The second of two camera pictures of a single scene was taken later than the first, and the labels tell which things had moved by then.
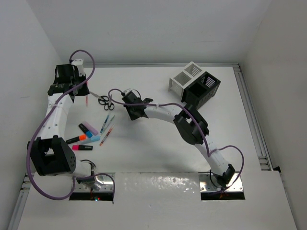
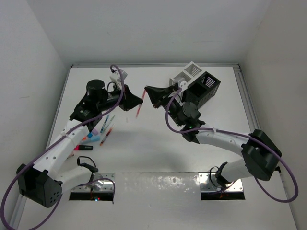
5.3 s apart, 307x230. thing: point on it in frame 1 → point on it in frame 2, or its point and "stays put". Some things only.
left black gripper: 85,91 → 128,99
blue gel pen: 104,124 stays put
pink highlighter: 81,147 stays put
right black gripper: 133,116 → 157,95
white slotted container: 184,78 stays put
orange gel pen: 107,135 stays put
